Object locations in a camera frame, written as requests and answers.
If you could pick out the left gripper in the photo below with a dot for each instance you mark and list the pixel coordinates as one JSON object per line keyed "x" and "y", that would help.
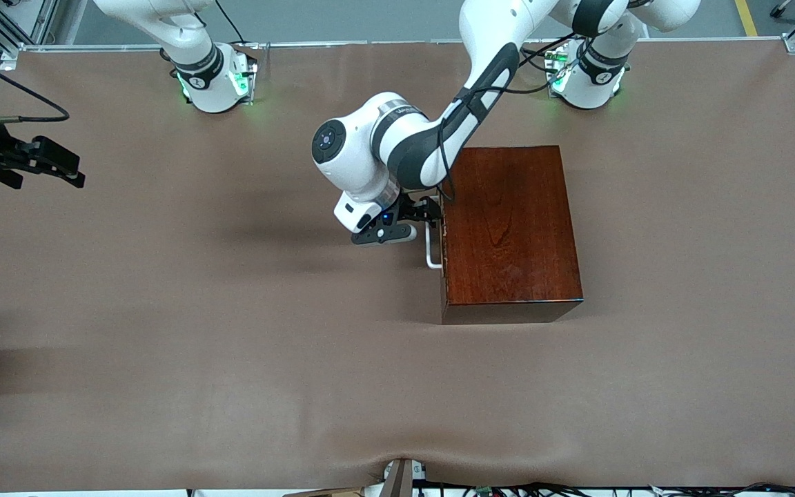
{"x": 414, "y": 208}

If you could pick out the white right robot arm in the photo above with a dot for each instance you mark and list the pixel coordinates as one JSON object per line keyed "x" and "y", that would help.
{"x": 211, "y": 83}

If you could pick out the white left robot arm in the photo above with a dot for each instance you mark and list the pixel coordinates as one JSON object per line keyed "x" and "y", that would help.
{"x": 359, "y": 159}

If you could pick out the dark wooden cabinet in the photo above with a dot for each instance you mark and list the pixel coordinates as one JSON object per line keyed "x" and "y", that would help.
{"x": 515, "y": 235}

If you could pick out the brown table cover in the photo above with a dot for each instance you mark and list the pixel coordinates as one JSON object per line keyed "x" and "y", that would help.
{"x": 232, "y": 379}

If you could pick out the brown cardboard piece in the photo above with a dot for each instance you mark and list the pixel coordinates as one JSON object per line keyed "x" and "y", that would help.
{"x": 328, "y": 493}

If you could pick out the yellow floor tape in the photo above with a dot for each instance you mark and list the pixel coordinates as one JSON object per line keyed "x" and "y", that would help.
{"x": 747, "y": 19}

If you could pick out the black caster wheel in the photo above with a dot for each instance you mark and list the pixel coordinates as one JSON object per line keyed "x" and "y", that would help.
{"x": 780, "y": 10}

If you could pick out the aluminium frame structure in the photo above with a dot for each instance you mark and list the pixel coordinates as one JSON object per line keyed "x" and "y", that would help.
{"x": 44, "y": 17}

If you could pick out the clear table edge rail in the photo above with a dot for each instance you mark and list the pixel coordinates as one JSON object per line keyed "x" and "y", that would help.
{"x": 301, "y": 44}

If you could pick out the metal table bracket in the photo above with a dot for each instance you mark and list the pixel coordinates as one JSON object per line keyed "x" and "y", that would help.
{"x": 401, "y": 480}

